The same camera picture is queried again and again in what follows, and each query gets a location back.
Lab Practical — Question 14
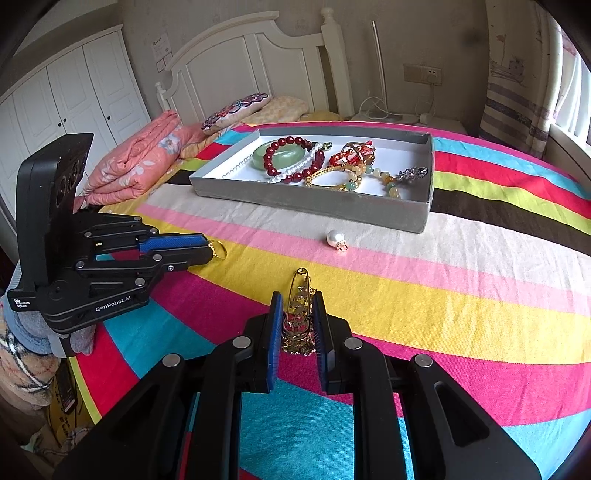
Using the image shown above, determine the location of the yellow bag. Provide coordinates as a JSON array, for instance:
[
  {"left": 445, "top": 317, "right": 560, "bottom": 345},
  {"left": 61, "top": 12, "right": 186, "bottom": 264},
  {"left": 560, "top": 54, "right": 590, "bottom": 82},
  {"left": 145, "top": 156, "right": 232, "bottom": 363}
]
[{"left": 48, "top": 357, "right": 102, "bottom": 444}]

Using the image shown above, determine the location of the window frame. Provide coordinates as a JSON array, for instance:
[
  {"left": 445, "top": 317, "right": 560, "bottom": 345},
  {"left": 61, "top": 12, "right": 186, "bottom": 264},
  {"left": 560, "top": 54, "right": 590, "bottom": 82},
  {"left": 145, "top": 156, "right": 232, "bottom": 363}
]
[{"left": 545, "top": 46, "right": 591, "bottom": 185}]

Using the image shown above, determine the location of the silver ornament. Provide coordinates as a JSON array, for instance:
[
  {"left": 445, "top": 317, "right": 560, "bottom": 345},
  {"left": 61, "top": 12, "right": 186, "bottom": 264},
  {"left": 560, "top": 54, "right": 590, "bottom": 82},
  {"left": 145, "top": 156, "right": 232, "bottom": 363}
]
[{"left": 397, "top": 165, "right": 429, "bottom": 184}]

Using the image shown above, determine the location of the white pearl strand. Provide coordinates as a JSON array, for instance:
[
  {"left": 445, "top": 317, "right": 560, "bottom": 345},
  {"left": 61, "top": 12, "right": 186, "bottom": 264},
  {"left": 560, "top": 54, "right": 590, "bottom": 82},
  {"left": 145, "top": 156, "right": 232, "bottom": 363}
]
[{"left": 222, "top": 143, "right": 324, "bottom": 183}]

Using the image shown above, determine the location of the white headboard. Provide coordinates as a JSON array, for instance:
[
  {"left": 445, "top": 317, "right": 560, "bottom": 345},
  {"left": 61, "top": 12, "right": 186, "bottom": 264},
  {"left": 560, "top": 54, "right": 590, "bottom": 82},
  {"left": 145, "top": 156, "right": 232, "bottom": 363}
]
[{"left": 154, "top": 7, "right": 356, "bottom": 123}]

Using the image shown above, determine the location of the pink folded quilt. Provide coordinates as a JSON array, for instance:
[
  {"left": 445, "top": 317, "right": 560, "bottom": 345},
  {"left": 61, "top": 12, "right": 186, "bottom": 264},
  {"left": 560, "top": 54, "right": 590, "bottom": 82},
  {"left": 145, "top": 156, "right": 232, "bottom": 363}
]
[{"left": 83, "top": 110, "right": 204, "bottom": 206}]

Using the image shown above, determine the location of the grey jewelry tray box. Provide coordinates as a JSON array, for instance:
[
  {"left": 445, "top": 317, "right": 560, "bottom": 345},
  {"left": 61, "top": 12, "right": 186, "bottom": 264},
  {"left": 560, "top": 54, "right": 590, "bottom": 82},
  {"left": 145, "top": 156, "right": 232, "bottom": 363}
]
[{"left": 189, "top": 127, "right": 435, "bottom": 234}]

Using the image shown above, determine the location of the person's left hand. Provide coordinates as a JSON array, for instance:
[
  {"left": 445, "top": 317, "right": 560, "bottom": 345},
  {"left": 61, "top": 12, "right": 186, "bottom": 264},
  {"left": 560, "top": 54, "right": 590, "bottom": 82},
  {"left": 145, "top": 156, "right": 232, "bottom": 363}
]
[{"left": 2, "top": 314, "right": 95, "bottom": 356}]

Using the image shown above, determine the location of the gold bangle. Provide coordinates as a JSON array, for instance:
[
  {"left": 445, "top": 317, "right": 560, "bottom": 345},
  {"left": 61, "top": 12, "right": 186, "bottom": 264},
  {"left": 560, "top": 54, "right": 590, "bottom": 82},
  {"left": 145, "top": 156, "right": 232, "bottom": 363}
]
[{"left": 305, "top": 165, "right": 365, "bottom": 192}]

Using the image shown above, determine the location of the pearl pendant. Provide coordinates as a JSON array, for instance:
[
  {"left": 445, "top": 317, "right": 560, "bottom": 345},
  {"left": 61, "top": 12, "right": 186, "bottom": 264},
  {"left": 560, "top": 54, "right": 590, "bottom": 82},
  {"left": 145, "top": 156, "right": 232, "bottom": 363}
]
[{"left": 326, "top": 228, "right": 349, "bottom": 254}]

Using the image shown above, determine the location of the yellow pillow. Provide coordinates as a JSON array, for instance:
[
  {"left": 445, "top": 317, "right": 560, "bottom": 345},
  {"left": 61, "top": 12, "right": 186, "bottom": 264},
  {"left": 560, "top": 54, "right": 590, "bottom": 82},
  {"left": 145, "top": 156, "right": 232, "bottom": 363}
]
[{"left": 242, "top": 96, "right": 309, "bottom": 125}]

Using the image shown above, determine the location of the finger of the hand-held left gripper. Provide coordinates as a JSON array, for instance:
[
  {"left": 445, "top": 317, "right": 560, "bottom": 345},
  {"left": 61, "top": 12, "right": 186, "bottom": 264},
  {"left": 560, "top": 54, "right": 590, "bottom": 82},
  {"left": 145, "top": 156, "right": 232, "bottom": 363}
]
[
  {"left": 76, "top": 249, "right": 215, "bottom": 283},
  {"left": 76, "top": 213, "right": 211, "bottom": 254}
]

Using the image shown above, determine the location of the white lamp pole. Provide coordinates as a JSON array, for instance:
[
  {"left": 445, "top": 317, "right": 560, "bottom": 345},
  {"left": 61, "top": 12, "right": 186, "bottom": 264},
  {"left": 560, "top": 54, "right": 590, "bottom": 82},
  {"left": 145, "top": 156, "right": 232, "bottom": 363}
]
[{"left": 370, "top": 20, "right": 389, "bottom": 112}]

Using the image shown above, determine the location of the multicolour bead bracelet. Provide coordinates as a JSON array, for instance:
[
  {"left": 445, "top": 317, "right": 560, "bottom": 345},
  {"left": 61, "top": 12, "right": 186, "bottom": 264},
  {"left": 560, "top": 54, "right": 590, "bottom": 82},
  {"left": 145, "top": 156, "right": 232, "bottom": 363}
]
[{"left": 346, "top": 164, "right": 404, "bottom": 199}]

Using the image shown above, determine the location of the gold brooch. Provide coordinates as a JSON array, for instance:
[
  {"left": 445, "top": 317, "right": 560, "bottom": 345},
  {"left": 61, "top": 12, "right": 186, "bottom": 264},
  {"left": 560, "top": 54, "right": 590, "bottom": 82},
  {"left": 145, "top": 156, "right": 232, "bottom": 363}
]
[{"left": 281, "top": 268, "right": 324, "bottom": 356}]

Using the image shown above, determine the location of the striped bedsheet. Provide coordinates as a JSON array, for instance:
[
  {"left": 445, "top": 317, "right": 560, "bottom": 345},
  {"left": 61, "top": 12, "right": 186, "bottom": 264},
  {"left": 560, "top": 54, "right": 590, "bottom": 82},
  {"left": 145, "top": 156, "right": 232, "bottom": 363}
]
[{"left": 69, "top": 117, "right": 591, "bottom": 480}]

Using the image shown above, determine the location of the green jade bangle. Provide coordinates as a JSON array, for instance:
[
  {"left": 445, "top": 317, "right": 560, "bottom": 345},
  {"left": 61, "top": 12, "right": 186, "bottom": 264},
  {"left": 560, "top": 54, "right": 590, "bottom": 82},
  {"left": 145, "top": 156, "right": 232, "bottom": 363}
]
[{"left": 252, "top": 141, "right": 303, "bottom": 169}]

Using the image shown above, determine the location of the gold ring ornament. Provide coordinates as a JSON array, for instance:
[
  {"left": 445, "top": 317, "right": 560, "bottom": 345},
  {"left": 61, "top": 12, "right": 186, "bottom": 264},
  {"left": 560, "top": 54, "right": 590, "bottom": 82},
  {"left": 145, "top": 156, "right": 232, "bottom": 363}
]
[{"left": 329, "top": 143, "right": 376, "bottom": 168}]

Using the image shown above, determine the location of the white cable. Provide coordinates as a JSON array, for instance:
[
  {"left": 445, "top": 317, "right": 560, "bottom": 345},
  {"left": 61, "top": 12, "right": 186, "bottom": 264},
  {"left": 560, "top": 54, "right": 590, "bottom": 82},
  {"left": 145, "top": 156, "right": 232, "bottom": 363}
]
[{"left": 358, "top": 96, "right": 402, "bottom": 121}]

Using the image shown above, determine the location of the wall socket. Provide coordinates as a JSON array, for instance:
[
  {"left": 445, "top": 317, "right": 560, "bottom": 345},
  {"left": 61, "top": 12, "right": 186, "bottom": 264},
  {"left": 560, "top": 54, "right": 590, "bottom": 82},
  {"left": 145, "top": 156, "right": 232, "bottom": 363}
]
[{"left": 403, "top": 63, "right": 441, "bottom": 85}]

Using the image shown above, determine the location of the embroidered pillow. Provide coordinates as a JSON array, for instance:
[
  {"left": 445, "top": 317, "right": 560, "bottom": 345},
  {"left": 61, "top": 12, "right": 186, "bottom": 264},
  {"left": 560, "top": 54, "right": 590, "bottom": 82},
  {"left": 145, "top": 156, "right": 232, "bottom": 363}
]
[{"left": 200, "top": 93, "right": 271, "bottom": 136}]

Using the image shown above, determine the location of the white wardrobe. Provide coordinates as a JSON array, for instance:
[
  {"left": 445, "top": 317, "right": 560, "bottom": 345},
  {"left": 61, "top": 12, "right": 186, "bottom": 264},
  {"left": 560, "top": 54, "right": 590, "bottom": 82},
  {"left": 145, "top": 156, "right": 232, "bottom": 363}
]
[{"left": 0, "top": 25, "right": 151, "bottom": 222}]

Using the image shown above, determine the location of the person's left forearm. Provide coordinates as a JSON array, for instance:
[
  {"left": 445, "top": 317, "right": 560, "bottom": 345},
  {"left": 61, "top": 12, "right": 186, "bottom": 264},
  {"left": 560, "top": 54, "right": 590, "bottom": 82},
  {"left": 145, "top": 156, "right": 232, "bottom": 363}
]
[{"left": 0, "top": 344, "right": 63, "bottom": 409}]

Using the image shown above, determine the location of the red bead bracelet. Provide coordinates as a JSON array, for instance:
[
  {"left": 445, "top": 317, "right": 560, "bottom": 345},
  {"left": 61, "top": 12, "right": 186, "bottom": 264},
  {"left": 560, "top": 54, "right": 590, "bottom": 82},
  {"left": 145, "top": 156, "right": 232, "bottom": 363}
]
[{"left": 263, "top": 136, "right": 325, "bottom": 183}]

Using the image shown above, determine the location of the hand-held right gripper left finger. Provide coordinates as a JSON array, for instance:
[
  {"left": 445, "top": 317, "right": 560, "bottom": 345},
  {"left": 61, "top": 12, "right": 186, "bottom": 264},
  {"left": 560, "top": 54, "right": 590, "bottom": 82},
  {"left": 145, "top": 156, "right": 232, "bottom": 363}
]
[{"left": 53, "top": 292, "right": 284, "bottom": 480}]

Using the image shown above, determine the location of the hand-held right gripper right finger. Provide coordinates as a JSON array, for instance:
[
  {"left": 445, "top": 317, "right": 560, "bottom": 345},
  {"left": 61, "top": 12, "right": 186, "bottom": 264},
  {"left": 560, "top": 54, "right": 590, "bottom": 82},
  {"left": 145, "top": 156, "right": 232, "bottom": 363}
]
[{"left": 312, "top": 292, "right": 541, "bottom": 480}]

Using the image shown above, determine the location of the striped curtain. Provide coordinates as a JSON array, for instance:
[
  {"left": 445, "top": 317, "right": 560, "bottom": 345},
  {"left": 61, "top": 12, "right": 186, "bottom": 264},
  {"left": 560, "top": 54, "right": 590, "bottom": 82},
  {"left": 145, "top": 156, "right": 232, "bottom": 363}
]
[{"left": 480, "top": 0, "right": 568, "bottom": 158}]

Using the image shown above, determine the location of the white nightstand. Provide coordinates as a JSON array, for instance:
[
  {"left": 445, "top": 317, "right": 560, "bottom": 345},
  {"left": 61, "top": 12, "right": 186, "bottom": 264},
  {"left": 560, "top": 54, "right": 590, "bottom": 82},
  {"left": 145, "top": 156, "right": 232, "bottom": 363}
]
[{"left": 351, "top": 113, "right": 467, "bottom": 134}]

